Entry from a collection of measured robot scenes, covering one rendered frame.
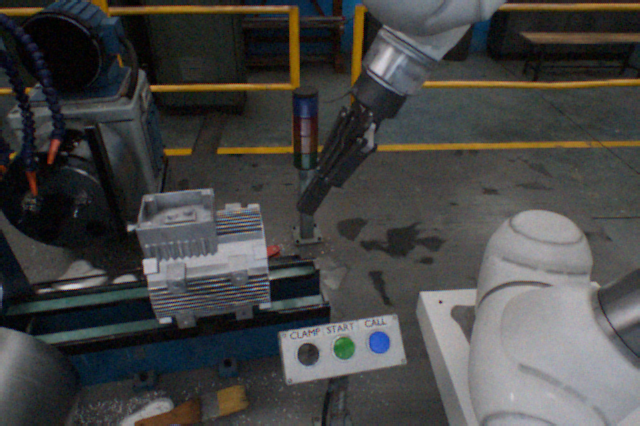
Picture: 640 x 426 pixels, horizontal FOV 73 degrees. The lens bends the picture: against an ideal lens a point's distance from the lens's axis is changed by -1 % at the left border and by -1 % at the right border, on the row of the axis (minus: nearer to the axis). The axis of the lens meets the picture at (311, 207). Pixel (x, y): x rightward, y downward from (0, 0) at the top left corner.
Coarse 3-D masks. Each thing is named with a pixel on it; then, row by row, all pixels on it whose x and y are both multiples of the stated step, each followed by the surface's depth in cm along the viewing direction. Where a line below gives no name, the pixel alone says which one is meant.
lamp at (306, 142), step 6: (294, 138) 102; (300, 138) 101; (306, 138) 100; (312, 138) 101; (294, 144) 103; (300, 144) 102; (306, 144) 101; (312, 144) 102; (300, 150) 102; (306, 150) 102; (312, 150) 103
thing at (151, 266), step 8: (256, 248) 73; (264, 248) 73; (256, 256) 72; (264, 256) 73; (144, 264) 70; (152, 264) 70; (144, 272) 70; (152, 272) 70; (264, 304) 80; (160, 320) 77; (168, 320) 77
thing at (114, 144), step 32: (64, 160) 86; (128, 160) 102; (0, 192) 87; (32, 192) 88; (64, 192) 89; (96, 192) 91; (128, 192) 97; (32, 224) 92; (64, 224) 94; (96, 224) 95
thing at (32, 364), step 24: (0, 336) 51; (24, 336) 53; (0, 360) 50; (24, 360) 51; (48, 360) 54; (0, 384) 48; (24, 384) 50; (48, 384) 53; (72, 384) 57; (0, 408) 46; (24, 408) 48; (48, 408) 51; (72, 408) 57
